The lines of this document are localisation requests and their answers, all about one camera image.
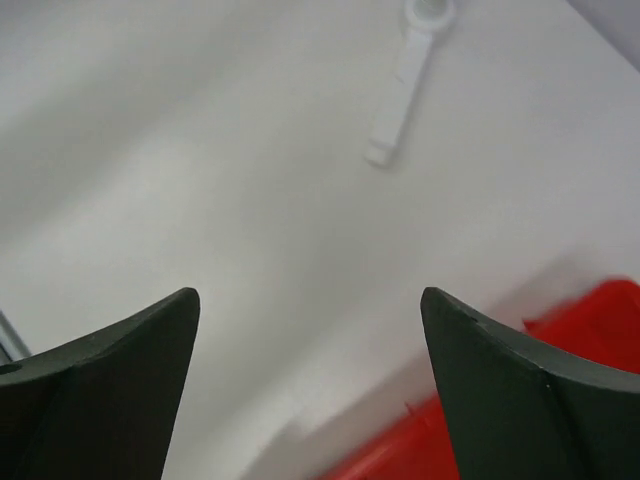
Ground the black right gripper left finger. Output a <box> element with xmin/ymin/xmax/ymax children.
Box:
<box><xmin>1</xmin><ymin>288</ymin><xmax>200</xmax><ymax>479</ymax></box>

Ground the silver clothes rack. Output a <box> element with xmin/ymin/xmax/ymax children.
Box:
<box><xmin>364</xmin><ymin>0</ymin><xmax>456</xmax><ymax>168</ymax></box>

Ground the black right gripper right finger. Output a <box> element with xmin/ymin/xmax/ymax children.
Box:
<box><xmin>420</xmin><ymin>287</ymin><xmax>639</xmax><ymax>479</ymax></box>

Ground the aluminium mounting rail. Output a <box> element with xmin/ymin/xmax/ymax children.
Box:
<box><xmin>0</xmin><ymin>312</ymin><xmax>31</xmax><ymax>365</ymax></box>

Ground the red plastic tray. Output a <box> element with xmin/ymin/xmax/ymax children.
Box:
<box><xmin>321</xmin><ymin>278</ymin><xmax>639</xmax><ymax>479</ymax></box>

